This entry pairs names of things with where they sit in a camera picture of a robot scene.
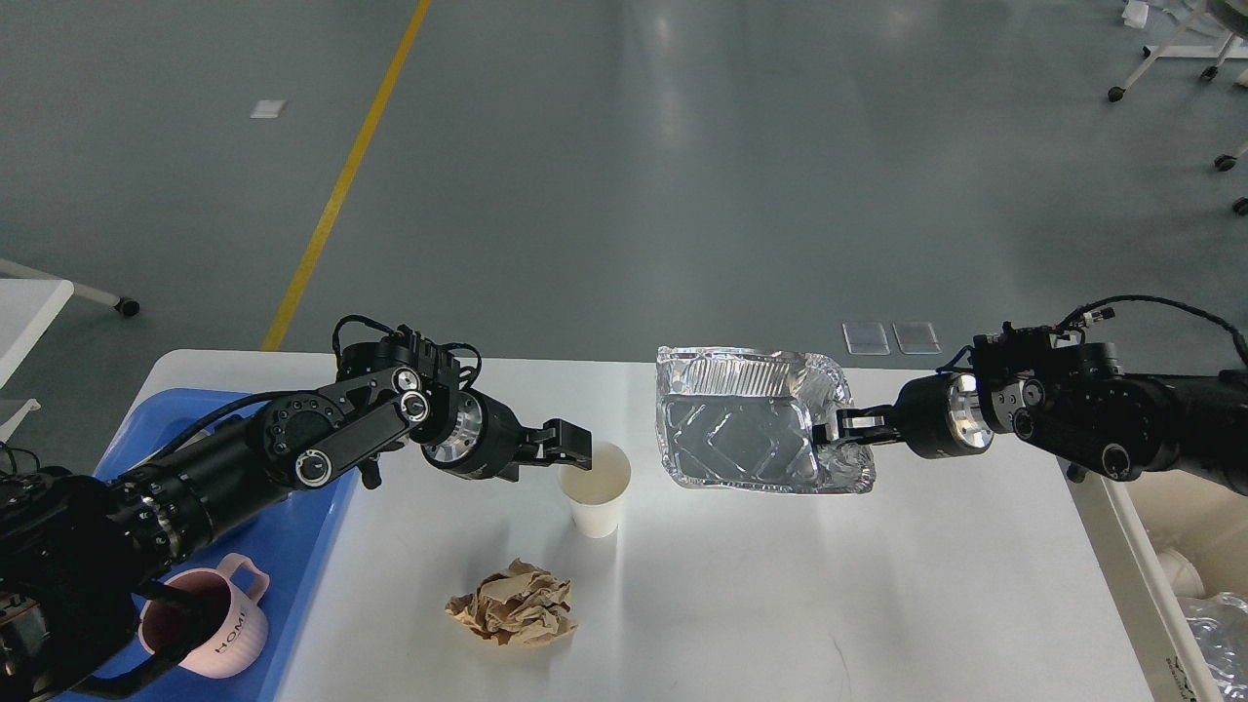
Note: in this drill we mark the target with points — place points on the clear floor plate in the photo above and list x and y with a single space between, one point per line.
916 338
866 339

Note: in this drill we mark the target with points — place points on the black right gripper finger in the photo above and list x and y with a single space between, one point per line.
870 438
867 422

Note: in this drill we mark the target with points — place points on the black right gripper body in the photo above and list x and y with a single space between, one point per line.
940 416

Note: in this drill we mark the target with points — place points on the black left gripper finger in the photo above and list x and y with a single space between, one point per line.
557 442

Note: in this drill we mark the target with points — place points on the white cup in bin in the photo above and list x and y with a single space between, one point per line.
1181 575

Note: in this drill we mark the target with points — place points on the black chair caster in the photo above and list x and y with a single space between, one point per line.
1226 162

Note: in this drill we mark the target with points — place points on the clear floor plate left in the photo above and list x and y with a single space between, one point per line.
866 339

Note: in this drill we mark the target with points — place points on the clear floor plate right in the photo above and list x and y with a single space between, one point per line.
916 338

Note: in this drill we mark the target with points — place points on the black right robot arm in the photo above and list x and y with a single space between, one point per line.
1056 391

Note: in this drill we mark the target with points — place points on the white paper scrap on floor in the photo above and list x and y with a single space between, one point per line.
267 109

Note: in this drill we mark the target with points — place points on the white side table left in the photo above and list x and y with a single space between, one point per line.
31 300

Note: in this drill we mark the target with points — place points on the pink ribbed mug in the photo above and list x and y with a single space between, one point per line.
230 594

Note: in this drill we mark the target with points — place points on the brown paper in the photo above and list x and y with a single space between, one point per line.
522 605

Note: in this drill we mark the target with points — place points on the white paper cup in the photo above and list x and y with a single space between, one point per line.
595 495

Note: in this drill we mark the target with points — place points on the blue plastic tray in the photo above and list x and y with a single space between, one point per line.
289 541

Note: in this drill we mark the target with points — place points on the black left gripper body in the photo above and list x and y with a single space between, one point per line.
483 443

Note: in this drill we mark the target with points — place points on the aluminium foil tray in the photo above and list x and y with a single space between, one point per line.
756 419

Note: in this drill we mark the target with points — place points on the white plastic bin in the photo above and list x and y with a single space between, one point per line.
1126 523

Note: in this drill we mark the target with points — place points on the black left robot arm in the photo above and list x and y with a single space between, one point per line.
83 558

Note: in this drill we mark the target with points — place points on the white wheeled cart frame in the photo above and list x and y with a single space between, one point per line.
1228 42

